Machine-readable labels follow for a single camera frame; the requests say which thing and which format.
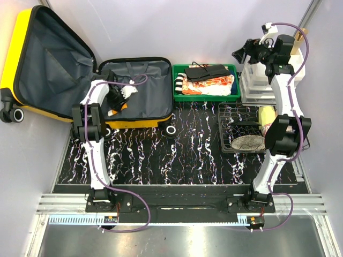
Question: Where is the gold cosmetic bottle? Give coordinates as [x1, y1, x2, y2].
[290, 31, 305, 55]

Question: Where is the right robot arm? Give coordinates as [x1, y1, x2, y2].
[232, 34, 311, 213]

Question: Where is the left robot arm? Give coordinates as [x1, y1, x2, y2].
[72, 71, 120, 212]

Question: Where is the pink skull pattern cup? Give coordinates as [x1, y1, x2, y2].
[260, 124, 271, 137]

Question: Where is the navy blue garment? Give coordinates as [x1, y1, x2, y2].
[230, 76, 240, 97]

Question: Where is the black white striped garment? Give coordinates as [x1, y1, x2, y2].
[174, 73, 186, 94]

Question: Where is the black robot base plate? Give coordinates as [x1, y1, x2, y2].
[85, 192, 275, 224]

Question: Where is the green plastic tray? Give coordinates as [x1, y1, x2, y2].
[173, 64, 241, 102]

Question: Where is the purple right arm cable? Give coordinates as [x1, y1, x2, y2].
[250, 22, 310, 232]

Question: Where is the yellow Pikachu suitcase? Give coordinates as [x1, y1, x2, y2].
[1, 5, 176, 137]

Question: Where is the black wire dish rack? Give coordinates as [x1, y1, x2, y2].
[218, 103, 300, 157]

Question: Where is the black roll-up pouch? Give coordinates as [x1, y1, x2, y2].
[185, 64, 231, 82]

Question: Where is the orange floral pattern cloth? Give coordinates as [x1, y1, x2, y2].
[182, 74, 235, 96]

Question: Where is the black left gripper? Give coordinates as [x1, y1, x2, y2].
[106, 88, 130, 112]

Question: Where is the white drawer organizer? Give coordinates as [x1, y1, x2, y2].
[239, 49, 305, 105]

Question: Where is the orange bunny pattern garment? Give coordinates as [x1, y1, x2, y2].
[182, 80, 202, 95]

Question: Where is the speckled grey plate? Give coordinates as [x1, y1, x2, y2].
[231, 135, 265, 152]

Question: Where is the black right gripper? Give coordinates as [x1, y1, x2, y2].
[230, 37, 274, 66]

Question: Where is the pale green faceted cup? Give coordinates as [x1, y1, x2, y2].
[258, 105, 276, 126]

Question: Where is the orange white tube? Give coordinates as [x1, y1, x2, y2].
[107, 103, 128, 117]

